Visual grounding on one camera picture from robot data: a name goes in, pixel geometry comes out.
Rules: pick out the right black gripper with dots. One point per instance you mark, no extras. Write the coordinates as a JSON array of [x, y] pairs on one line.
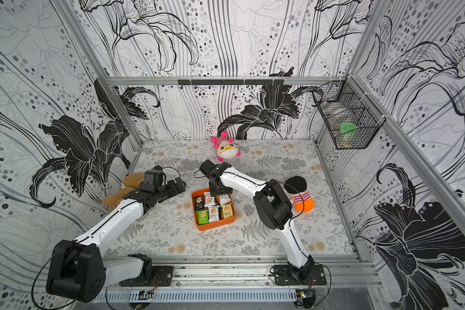
[[218, 187]]

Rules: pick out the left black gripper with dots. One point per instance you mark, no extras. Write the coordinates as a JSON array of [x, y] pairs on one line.
[[172, 184]]

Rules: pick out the white cookie packet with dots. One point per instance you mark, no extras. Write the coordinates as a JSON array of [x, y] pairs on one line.
[[209, 199], [214, 214], [223, 199]]

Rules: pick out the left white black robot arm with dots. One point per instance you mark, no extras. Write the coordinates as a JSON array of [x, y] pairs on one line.
[[79, 269]]

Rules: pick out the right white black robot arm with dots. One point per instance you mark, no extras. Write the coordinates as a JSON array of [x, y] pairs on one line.
[[273, 207]]

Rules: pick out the orange storage box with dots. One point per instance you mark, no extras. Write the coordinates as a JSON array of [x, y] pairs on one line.
[[209, 226]]

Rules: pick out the tan teddy bear plush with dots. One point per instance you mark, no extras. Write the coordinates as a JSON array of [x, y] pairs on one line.
[[130, 183]]

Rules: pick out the white pink owl plush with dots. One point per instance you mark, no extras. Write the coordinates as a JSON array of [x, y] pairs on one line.
[[225, 146]]

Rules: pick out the white back cookie packet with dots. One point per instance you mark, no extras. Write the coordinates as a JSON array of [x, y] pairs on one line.
[[209, 199]]

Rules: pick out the dark brown cookie packet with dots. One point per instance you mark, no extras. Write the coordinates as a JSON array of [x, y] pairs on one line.
[[199, 203]]

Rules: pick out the white front cookie packet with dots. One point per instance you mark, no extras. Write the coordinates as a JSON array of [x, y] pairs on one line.
[[214, 214]]

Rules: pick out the green front cookie packet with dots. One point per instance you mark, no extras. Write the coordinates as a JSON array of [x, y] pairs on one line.
[[202, 217]]

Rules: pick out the orange striped black-haired plush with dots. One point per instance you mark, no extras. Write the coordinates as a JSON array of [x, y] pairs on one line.
[[301, 200]]

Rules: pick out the green lidded cup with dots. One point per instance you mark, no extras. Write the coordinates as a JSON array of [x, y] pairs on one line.
[[347, 133]]

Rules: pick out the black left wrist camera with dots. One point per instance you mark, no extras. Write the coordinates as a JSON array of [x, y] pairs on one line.
[[153, 180]]

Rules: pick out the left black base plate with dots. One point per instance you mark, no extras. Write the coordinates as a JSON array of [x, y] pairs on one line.
[[151, 276]]

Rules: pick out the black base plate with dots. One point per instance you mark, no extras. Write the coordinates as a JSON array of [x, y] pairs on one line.
[[286, 275], [151, 276]]

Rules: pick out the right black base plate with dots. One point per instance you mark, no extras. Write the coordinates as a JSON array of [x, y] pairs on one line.
[[286, 275]]

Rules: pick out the white slotted cable duct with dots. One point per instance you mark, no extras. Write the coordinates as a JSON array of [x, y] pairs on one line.
[[197, 295]]

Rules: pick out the horizontal aluminium back rail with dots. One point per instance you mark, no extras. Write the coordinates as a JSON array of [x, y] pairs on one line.
[[196, 81]]

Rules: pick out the black wire basket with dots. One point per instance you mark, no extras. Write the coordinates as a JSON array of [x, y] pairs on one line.
[[338, 103]]

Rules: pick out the aluminium corner frame post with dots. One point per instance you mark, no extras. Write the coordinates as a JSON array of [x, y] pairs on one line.
[[80, 36]]

